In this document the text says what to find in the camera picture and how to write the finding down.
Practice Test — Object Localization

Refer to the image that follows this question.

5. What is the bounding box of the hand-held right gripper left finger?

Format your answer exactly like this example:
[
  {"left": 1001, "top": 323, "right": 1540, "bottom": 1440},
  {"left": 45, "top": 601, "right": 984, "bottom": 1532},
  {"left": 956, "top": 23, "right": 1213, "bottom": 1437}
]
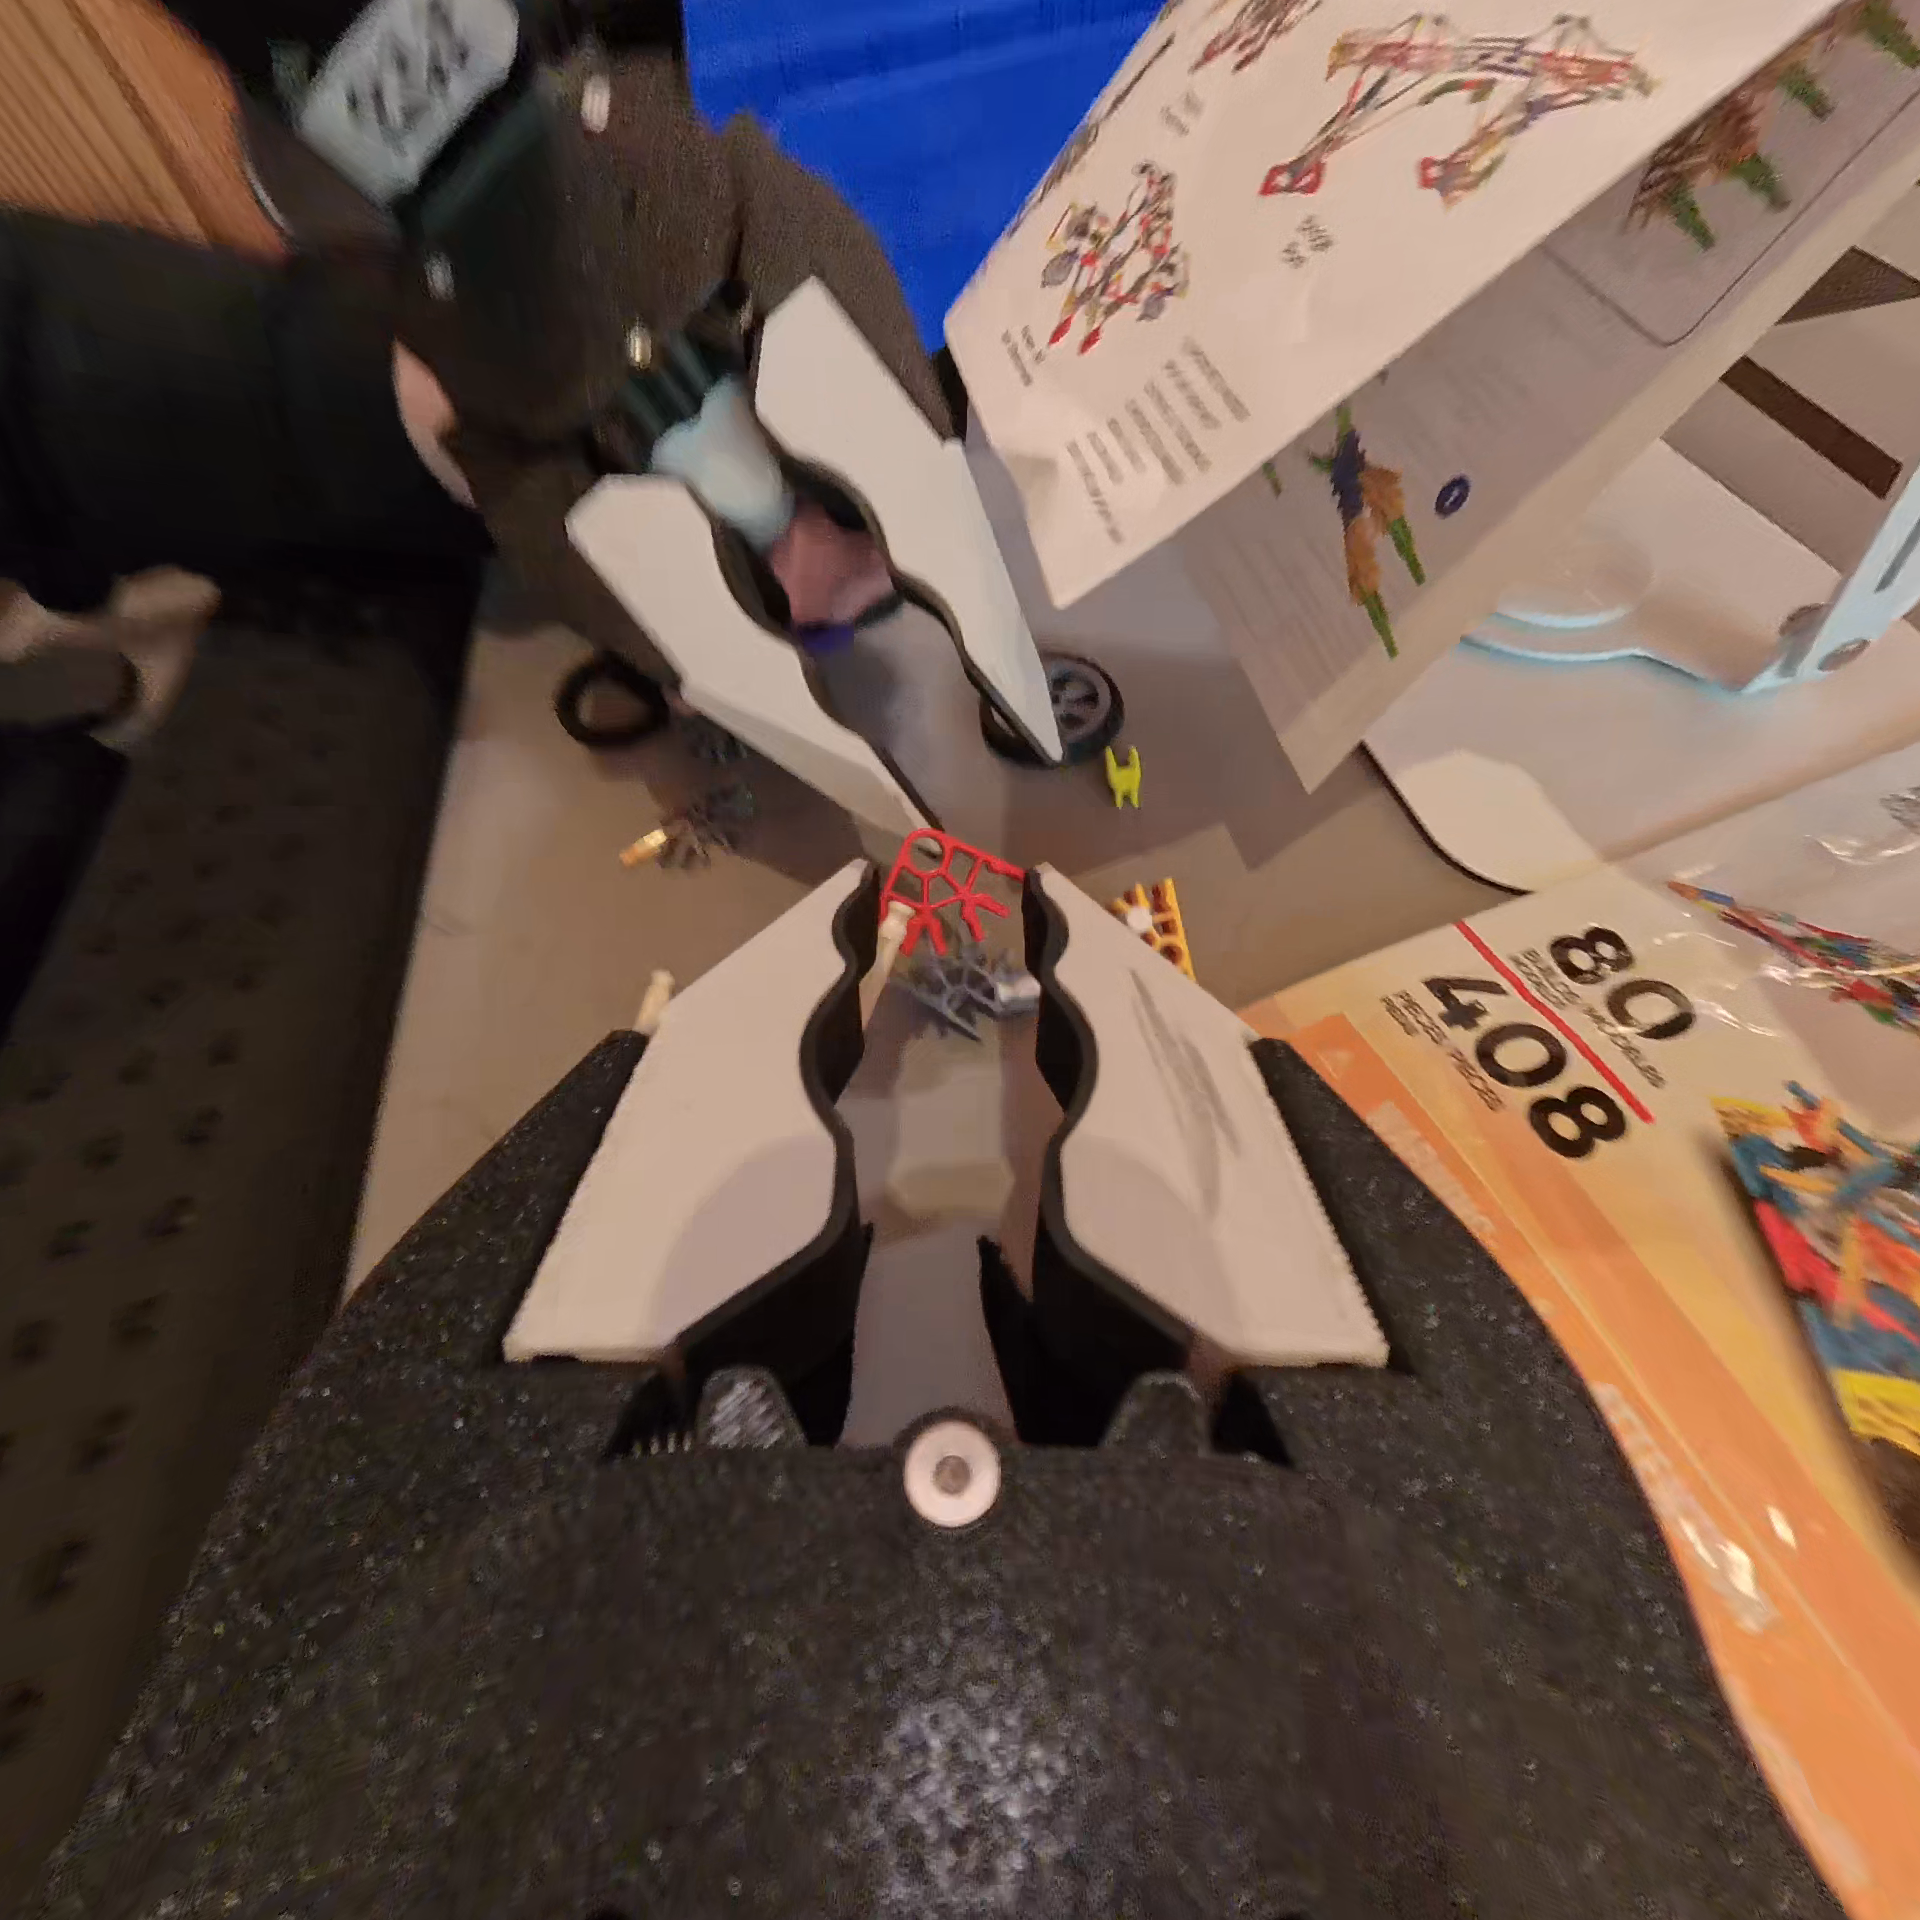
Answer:
[{"left": 502, "top": 858, "right": 879, "bottom": 1373}]

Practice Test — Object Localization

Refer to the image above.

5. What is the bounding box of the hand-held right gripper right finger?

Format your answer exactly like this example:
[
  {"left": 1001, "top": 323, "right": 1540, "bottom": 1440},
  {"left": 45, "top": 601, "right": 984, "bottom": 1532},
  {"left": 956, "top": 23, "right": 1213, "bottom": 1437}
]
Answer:
[{"left": 1024, "top": 863, "right": 1395, "bottom": 1378}]

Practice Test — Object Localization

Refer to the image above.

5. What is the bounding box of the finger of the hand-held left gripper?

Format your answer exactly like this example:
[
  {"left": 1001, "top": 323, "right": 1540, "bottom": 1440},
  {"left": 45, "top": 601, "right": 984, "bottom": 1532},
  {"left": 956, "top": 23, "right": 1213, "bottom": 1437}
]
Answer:
[
  {"left": 748, "top": 274, "right": 1070, "bottom": 763},
  {"left": 565, "top": 471, "right": 940, "bottom": 847}
]

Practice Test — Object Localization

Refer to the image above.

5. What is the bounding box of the red and yellow connector cluster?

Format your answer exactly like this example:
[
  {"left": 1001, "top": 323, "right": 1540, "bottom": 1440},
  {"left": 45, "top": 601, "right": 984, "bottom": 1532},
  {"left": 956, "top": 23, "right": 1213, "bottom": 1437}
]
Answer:
[{"left": 1110, "top": 882, "right": 1199, "bottom": 980}]

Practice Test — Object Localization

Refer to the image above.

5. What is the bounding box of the red corner connector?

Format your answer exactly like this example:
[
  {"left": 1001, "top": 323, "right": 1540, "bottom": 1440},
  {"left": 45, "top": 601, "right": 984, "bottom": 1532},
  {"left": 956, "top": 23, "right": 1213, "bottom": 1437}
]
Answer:
[{"left": 877, "top": 827, "right": 1028, "bottom": 963}]

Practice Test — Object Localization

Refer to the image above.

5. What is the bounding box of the person's left forearm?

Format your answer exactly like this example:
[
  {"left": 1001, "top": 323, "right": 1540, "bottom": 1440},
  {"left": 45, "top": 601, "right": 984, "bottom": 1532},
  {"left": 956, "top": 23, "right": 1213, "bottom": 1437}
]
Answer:
[{"left": 0, "top": 210, "right": 481, "bottom": 723}]

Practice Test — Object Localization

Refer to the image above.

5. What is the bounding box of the person's left hand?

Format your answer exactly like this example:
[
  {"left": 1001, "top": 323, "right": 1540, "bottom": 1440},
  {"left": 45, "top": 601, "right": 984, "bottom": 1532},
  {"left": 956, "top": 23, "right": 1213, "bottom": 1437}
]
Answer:
[{"left": 756, "top": 503, "right": 910, "bottom": 653}]

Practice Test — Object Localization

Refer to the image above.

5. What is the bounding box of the black rubber tyre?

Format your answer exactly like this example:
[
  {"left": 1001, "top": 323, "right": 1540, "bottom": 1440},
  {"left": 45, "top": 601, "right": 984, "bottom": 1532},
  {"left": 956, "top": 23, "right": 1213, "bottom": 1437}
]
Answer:
[{"left": 551, "top": 656, "right": 677, "bottom": 754}]

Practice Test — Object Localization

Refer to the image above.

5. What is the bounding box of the grey connector with yellow rod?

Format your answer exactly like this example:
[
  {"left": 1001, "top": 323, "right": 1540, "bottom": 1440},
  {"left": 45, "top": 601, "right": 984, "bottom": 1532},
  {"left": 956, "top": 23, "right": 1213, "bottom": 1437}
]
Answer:
[{"left": 660, "top": 779, "right": 758, "bottom": 875}]

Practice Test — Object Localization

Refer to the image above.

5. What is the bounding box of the grey toy wheel with tyre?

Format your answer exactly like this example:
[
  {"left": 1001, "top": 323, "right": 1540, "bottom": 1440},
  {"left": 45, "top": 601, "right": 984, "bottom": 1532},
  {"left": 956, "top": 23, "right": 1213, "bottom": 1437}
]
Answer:
[{"left": 979, "top": 647, "right": 1126, "bottom": 771}]

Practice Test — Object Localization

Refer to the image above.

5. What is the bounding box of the colourful construction toy bag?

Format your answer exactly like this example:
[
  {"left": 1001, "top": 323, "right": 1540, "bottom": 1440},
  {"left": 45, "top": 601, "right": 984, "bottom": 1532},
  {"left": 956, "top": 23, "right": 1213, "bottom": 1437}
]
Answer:
[{"left": 1237, "top": 744, "right": 1920, "bottom": 1920}]

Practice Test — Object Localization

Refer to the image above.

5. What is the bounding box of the instruction sheet with model pictures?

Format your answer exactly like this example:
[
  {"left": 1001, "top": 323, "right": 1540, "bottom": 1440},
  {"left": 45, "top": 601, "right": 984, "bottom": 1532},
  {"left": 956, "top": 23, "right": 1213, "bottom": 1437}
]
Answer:
[{"left": 941, "top": 0, "right": 1863, "bottom": 609}]

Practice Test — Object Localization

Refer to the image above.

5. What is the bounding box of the blue plastic bin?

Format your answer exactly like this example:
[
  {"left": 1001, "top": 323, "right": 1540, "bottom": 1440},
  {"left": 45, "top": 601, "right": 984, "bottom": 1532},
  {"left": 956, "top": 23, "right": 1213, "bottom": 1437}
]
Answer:
[{"left": 681, "top": 0, "right": 1173, "bottom": 354}]

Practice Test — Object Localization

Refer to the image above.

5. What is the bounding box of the round wooden table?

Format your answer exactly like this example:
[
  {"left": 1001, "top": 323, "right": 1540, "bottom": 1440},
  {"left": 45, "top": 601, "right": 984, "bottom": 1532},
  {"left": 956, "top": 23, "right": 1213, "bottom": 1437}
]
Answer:
[{"left": 0, "top": 0, "right": 294, "bottom": 266}]

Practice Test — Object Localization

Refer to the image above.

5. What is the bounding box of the dark dotted surface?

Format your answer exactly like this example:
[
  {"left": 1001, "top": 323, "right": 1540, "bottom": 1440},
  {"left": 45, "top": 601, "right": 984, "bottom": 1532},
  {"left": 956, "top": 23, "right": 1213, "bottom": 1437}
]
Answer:
[{"left": 0, "top": 570, "right": 481, "bottom": 1864}]

